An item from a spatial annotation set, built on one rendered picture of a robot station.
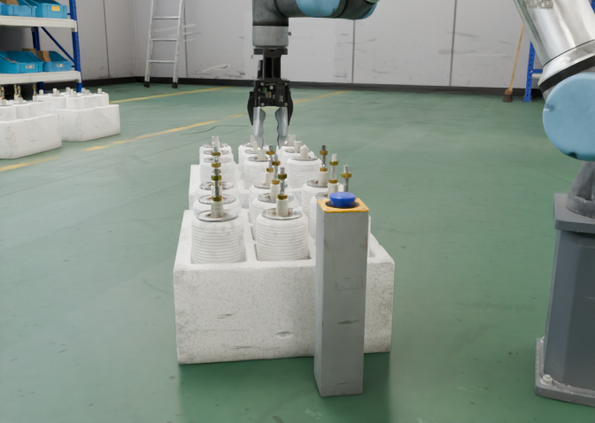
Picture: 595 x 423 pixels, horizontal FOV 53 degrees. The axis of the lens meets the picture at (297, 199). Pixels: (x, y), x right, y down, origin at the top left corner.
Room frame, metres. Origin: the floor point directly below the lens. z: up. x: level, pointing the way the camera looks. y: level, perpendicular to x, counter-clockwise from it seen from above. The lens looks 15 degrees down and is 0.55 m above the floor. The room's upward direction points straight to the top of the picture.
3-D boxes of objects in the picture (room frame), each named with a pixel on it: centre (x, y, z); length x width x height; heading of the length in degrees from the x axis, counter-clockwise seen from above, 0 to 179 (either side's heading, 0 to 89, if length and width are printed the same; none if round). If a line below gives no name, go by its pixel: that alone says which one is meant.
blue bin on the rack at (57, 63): (6.57, 2.73, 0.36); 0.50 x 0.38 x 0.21; 69
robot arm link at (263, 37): (1.28, 0.06, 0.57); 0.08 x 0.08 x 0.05
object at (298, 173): (1.62, -0.02, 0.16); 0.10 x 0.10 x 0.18
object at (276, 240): (1.06, 0.03, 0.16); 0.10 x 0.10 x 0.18
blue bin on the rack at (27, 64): (6.16, 2.87, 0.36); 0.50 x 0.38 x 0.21; 68
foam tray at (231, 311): (1.18, 0.04, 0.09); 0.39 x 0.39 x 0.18; 8
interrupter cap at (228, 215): (1.05, 0.14, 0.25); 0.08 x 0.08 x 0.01
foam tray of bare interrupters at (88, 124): (3.67, 1.37, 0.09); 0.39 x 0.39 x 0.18; 72
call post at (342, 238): (0.90, -0.07, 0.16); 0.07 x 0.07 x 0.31; 8
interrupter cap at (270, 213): (1.06, 0.03, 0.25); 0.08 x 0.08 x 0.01
